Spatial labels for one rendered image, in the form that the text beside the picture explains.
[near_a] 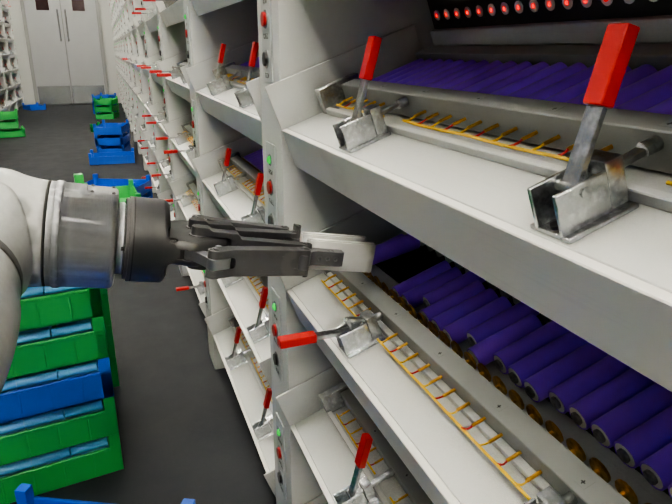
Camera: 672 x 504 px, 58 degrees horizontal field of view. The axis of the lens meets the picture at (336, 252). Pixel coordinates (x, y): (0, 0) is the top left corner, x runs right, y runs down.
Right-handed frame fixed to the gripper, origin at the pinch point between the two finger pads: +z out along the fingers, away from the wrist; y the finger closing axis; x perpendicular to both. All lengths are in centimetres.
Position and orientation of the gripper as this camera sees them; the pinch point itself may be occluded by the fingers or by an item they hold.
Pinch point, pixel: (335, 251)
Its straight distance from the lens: 60.5
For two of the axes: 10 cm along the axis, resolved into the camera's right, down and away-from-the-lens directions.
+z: 9.3, 0.6, 3.6
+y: -3.3, -3.0, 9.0
